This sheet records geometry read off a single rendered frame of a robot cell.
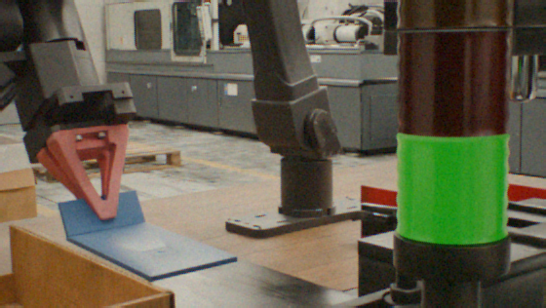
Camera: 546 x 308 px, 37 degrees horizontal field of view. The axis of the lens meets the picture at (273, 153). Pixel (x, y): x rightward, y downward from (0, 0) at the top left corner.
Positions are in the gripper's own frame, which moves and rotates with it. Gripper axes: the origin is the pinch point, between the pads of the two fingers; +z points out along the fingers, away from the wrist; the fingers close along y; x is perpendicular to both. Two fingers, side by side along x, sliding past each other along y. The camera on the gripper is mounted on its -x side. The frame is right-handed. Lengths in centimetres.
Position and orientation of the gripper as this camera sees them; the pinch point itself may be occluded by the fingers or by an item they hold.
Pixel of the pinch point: (103, 211)
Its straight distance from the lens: 69.9
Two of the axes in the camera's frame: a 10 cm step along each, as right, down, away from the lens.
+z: 3.3, 9.1, -2.5
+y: 5.1, -3.9, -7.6
